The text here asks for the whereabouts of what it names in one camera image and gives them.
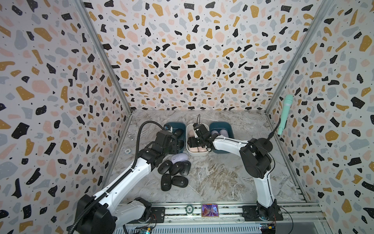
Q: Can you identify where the black mouse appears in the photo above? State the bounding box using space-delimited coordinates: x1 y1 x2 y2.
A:
171 175 189 188
169 161 184 176
161 174 172 192
158 160 173 175
180 161 191 176
173 129 184 139

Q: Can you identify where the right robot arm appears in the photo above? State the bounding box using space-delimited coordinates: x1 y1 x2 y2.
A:
187 123 283 222

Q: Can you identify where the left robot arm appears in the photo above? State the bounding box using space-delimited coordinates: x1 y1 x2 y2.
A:
68 130 179 234

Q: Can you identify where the white storage box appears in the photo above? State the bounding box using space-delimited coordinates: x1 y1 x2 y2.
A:
186 123 209 157

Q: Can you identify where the right teal storage box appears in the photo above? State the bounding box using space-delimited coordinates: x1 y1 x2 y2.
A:
209 121 237 154

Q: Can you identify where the teal storage box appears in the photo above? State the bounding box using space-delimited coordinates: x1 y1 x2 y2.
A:
164 122 186 155
209 121 237 154

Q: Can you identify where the left teal storage box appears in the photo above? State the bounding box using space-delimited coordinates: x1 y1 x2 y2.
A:
164 122 186 155

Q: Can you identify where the small colourful screen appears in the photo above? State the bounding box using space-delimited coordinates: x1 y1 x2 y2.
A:
201 204 219 217

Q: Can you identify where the green microphone on stand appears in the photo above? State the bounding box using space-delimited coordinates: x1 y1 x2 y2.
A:
265 95 294 145

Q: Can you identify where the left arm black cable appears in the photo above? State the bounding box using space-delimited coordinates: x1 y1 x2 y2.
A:
67 120 164 234

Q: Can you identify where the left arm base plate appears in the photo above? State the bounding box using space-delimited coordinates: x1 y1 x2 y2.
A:
130 207 166 225

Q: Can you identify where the aluminium front rail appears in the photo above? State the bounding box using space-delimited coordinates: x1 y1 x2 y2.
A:
113 201 332 234

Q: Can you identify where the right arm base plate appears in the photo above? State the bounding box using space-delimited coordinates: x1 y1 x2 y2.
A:
242 205 283 221

